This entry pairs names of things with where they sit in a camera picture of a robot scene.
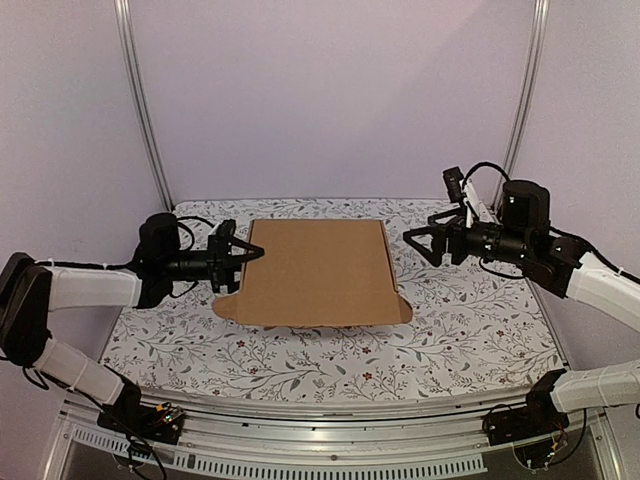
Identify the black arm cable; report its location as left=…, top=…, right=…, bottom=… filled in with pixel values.
left=462, top=160, right=514, bottom=189
left=174, top=215, right=211, bottom=251

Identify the left aluminium corner post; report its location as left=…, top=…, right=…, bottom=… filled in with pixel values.
left=114, top=0, right=174, bottom=211

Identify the aluminium front rail frame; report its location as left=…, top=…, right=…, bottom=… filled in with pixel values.
left=42, top=387, right=626, bottom=480

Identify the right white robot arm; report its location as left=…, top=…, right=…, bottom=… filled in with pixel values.
left=403, top=177, right=639, bottom=436

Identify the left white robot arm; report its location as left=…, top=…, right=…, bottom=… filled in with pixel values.
left=1, top=213, right=264, bottom=434

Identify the brown cardboard box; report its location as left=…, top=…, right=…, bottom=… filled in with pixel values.
left=212, top=219, right=413, bottom=329

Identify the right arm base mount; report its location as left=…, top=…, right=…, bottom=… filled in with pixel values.
left=482, top=369, right=569, bottom=470

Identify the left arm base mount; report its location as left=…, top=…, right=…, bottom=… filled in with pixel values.
left=97, top=381, right=185, bottom=445

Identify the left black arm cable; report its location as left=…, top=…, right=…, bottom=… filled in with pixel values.
left=174, top=215, right=211, bottom=251

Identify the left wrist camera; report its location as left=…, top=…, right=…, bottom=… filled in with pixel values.
left=208, top=219, right=236, bottom=245

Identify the aluminium corner post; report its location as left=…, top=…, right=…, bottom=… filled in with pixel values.
left=502, top=0, right=551, bottom=174
left=114, top=0, right=174, bottom=211

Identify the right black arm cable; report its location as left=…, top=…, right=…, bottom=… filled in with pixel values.
left=462, top=160, right=514, bottom=189

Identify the floral patterned table mat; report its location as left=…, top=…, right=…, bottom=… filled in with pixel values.
left=102, top=199, right=564, bottom=403

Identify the right aluminium corner post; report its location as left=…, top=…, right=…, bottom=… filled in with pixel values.
left=502, top=0, right=551, bottom=174

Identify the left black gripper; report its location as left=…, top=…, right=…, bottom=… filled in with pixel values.
left=162, top=233, right=264, bottom=294

